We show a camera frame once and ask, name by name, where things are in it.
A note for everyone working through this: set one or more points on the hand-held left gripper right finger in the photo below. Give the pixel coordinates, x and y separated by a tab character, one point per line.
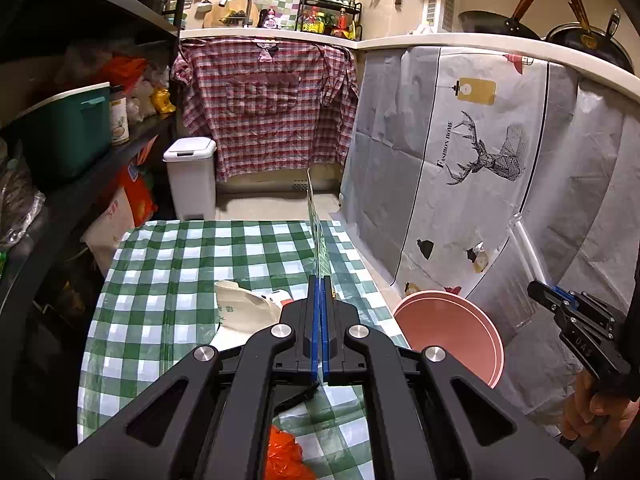
327	330

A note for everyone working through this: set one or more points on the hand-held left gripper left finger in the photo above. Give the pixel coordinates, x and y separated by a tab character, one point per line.
314	330

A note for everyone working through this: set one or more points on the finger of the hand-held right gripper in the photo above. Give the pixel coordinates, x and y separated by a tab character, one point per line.
592	307
542	296

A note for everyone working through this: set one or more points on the clear plastic wrapper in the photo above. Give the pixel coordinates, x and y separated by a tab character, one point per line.
527	250

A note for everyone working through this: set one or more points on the green printed wrapper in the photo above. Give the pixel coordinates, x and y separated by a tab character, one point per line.
317	240

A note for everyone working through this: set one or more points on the pink plastic bin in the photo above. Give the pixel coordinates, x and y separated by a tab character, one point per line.
450	330

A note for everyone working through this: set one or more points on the orange plastic bag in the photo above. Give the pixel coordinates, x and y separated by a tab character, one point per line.
285	455

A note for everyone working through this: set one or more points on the person's right hand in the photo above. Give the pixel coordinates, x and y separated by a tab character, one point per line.
580	410

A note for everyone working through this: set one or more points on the red and white small packet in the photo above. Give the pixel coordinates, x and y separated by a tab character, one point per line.
277	299

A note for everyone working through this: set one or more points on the cream paper bag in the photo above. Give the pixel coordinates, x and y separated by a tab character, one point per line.
240	305

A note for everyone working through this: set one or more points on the grey deer printed sheet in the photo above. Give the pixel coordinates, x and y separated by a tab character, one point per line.
450	185

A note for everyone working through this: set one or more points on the green checked tablecloth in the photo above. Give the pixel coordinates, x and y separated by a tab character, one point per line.
165	280

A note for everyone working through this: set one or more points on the white pedal bin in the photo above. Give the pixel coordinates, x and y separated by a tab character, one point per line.
190	185

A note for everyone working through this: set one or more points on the red plaid shirt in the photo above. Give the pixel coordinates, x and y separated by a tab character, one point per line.
260	125

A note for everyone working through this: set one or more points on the red orange sack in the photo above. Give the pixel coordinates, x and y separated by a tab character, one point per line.
137	195

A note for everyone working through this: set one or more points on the white sack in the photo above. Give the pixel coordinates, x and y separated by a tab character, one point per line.
110	232

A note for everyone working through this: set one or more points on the black wok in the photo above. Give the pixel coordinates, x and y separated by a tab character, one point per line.
590	40

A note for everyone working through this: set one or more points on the yellow plastic bag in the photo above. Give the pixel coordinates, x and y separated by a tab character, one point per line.
162	100

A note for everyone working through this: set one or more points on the white labelled can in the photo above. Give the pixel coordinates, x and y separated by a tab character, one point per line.
120	120

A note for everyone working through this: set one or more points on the white kitchen counter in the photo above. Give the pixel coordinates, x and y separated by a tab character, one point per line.
400	42

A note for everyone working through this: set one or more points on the black spice rack with bottles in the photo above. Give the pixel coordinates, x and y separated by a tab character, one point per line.
327	20

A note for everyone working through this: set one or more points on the pink soap bottle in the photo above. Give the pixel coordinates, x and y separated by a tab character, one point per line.
270	20

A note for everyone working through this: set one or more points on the teal storage box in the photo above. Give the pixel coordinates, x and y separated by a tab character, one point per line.
65	135

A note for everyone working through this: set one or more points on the clear bag of dried goods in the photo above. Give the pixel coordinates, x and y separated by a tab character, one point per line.
20	205

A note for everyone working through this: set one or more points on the orange bag on shelf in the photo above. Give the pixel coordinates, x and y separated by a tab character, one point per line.
122	72

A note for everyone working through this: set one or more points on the black pot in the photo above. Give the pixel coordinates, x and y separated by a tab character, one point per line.
150	1

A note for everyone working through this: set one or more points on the black shelf rack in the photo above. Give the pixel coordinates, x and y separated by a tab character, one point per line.
110	10

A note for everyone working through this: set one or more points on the white wall fixture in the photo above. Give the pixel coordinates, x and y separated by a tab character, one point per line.
442	7

